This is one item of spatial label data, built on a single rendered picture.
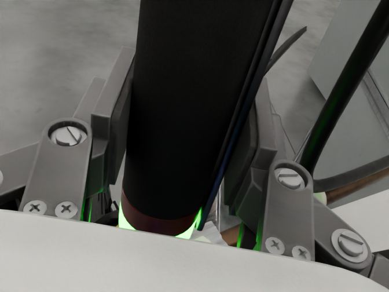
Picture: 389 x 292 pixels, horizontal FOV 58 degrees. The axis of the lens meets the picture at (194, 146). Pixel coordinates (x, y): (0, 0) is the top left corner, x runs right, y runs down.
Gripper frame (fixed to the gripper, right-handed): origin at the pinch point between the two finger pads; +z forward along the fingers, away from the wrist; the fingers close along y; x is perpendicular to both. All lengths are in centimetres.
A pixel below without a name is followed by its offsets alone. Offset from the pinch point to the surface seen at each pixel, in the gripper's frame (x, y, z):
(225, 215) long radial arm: -37.5, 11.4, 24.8
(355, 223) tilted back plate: -30.9, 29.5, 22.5
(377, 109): -53, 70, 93
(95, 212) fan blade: -47, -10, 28
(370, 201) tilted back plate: -28.6, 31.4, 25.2
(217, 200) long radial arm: -36.6, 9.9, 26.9
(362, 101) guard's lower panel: -59, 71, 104
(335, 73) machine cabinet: -123, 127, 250
